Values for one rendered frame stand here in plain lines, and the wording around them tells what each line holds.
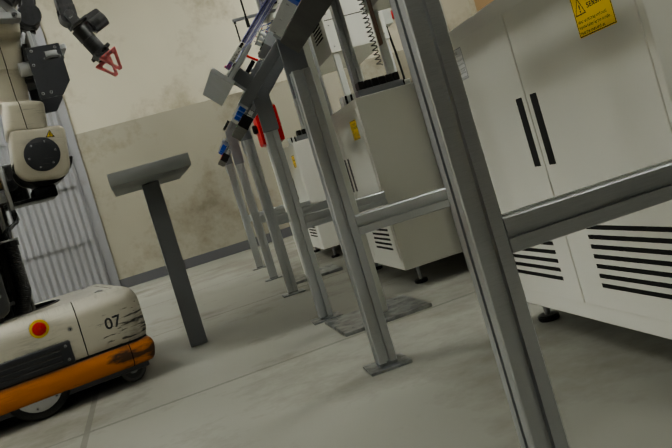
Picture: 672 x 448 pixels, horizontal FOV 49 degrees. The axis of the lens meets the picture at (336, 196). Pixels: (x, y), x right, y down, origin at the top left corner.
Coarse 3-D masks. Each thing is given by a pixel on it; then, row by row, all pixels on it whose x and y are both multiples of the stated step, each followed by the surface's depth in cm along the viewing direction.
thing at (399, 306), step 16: (304, 48) 203; (320, 96) 204; (336, 144) 204; (352, 192) 205; (352, 208) 205; (368, 256) 205; (384, 304) 206; (400, 304) 209; (416, 304) 203; (336, 320) 214; (352, 320) 207
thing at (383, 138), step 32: (384, 96) 233; (416, 96) 235; (352, 128) 243; (384, 128) 232; (416, 128) 234; (352, 160) 257; (384, 160) 232; (416, 160) 234; (416, 192) 234; (416, 224) 234; (448, 224) 236; (384, 256) 253; (416, 256) 233; (448, 256) 236
